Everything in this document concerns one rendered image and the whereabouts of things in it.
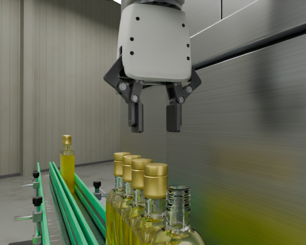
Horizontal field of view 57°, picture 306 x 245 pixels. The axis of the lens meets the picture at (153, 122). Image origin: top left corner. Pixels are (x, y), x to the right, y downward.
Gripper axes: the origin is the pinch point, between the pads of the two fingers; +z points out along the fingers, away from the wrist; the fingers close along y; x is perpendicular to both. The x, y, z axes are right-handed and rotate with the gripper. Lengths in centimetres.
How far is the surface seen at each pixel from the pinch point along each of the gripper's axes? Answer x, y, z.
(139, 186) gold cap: -4.2, 0.9, 10.2
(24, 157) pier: -803, 41, 91
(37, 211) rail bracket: -51, 15, 25
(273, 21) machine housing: 8.6, -13.2, -12.6
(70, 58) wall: -905, -91, -210
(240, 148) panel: 3.1, -12.3, 4.4
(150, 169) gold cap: 1.2, 1.3, 6.8
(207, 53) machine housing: -6.7, -13.2, -11.9
